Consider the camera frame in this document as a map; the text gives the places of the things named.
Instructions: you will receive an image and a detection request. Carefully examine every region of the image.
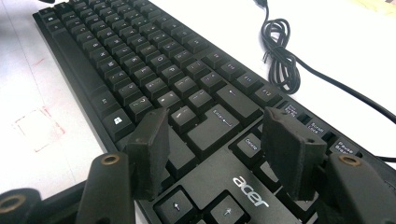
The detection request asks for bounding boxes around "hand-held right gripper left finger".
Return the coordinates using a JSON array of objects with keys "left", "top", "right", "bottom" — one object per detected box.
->
[{"left": 125, "top": 106, "right": 171, "bottom": 202}]

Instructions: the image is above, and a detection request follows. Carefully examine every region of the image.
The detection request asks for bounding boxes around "black computer keyboard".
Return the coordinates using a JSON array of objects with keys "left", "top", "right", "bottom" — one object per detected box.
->
[{"left": 32, "top": 0, "right": 396, "bottom": 224}]

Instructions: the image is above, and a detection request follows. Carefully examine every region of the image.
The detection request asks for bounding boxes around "black keyboard cable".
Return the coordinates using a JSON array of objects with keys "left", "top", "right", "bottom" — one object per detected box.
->
[{"left": 253, "top": 0, "right": 396, "bottom": 164}]

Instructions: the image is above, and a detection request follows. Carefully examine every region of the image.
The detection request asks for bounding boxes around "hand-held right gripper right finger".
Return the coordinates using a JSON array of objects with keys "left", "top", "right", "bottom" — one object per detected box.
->
[{"left": 262, "top": 106, "right": 329, "bottom": 202}]

